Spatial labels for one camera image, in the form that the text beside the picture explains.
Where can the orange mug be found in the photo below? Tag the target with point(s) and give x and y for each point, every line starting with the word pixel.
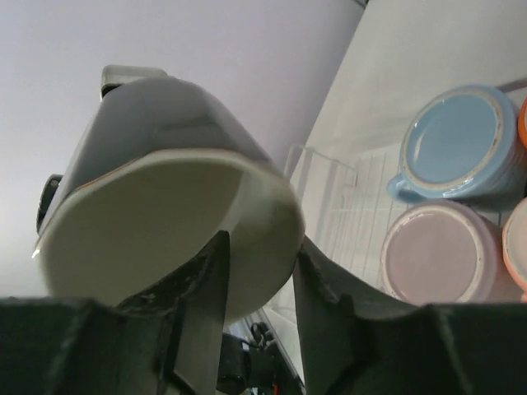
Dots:
pixel 522 123

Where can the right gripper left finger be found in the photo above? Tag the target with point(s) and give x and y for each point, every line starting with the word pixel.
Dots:
pixel 166 339

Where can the light blue mug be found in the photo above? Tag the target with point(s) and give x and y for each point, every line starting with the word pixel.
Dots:
pixel 463 146

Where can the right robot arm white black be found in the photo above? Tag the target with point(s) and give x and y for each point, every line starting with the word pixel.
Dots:
pixel 247 358

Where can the pink mug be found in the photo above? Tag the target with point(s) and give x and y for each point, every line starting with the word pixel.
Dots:
pixel 514 246

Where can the lilac mug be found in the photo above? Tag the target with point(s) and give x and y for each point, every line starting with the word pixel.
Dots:
pixel 443 252

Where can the white wire dish rack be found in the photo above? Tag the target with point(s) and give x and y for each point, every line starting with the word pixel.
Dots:
pixel 349 211

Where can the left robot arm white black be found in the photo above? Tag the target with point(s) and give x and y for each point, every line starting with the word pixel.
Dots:
pixel 46 197

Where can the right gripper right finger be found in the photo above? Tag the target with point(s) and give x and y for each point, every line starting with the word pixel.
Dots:
pixel 356 339

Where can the black mug cream inside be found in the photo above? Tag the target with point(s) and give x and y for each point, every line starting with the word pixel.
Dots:
pixel 162 167

